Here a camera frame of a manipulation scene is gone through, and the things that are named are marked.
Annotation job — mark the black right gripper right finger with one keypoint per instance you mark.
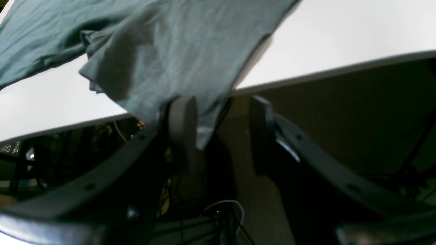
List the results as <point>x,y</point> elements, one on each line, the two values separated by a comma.
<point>325,202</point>

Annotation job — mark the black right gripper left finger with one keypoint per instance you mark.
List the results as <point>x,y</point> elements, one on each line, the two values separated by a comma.
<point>118,200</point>

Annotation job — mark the dark grey T-shirt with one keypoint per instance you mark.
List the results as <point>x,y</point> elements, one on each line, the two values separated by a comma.
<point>142,53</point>

